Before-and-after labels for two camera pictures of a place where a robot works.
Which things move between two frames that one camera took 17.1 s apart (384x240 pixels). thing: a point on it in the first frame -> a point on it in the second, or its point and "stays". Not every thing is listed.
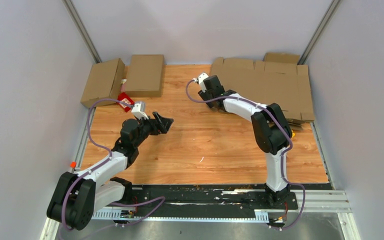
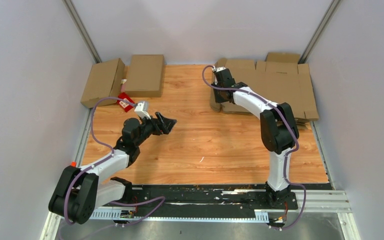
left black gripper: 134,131 stays
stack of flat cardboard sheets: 277,79 stays
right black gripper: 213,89 -> 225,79
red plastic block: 124,97 stays
